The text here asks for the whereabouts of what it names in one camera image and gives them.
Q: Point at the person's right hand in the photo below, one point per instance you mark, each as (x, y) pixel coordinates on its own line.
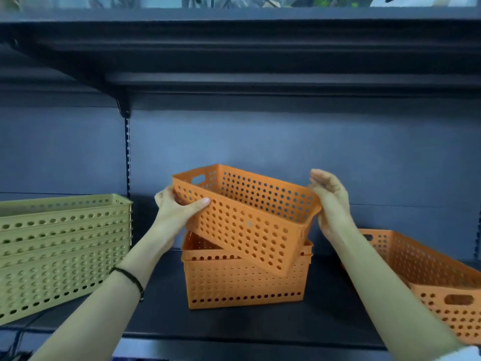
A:
(334, 206)

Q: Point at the person's left hand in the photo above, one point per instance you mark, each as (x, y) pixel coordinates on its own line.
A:
(173, 221)

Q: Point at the dark grey metal shelf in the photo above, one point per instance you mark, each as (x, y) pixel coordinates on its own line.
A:
(11, 334)
(161, 308)

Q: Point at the yellow basket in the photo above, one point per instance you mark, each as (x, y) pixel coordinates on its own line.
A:
(75, 234)
(75, 243)
(56, 289)
(75, 224)
(75, 211)

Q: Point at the person's left forearm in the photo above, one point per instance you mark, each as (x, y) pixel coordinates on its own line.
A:
(94, 315)

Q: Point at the person's right forearm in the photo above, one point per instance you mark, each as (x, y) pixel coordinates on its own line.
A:
(387, 297)

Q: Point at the slotted metal shelf upright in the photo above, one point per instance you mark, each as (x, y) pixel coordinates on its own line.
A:
(127, 157)
(478, 236)

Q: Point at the ribbed dark shelf board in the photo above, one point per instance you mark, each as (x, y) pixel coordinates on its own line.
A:
(263, 52)
(37, 82)

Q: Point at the black wrist band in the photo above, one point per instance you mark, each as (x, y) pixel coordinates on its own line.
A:
(129, 276)

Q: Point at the dark grey shelving back panel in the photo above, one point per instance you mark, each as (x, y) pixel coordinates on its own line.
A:
(282, 146)
(56, 154)

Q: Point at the white sleeve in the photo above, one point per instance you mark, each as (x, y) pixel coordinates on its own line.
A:
(462, 355)

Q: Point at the white and black plush toy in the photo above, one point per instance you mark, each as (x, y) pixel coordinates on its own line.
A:
(413, 0)

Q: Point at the pile of plush toys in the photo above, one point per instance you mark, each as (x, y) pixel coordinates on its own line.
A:
(225, 0)

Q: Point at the black shelf bracket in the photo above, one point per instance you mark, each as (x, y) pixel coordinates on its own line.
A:
(122, 105)

